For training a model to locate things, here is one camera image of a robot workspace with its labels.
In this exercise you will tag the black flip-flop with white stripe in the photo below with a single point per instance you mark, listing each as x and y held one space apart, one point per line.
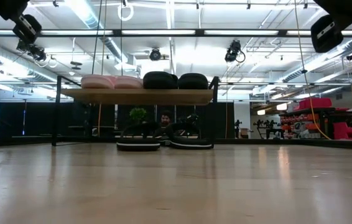
138 146
191 143

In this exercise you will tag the black ceiling spotlight pair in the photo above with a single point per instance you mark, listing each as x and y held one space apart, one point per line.
34 51

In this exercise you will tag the storage rack with red bins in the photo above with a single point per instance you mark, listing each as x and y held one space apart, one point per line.
316 116

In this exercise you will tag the red chair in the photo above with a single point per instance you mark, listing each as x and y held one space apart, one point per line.
345 130

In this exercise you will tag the black tripod stands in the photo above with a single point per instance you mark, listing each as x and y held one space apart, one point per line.
264 127

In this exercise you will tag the round black ceiling spotlight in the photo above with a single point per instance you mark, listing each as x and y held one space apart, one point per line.
155 54

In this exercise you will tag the green potted plant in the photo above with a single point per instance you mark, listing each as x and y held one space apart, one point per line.
137 114

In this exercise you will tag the person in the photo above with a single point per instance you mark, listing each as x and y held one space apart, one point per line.
165 119

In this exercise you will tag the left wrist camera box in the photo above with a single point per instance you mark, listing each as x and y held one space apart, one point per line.
27 28

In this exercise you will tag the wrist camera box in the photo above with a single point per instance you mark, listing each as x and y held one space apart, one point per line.
27 28
326 34

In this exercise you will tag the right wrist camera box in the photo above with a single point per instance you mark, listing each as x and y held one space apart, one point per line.
326 34

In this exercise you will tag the black overhead frame bar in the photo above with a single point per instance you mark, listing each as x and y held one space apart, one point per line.
225 32

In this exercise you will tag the wooden shelf with black frame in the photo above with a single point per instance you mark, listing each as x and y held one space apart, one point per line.
138 96

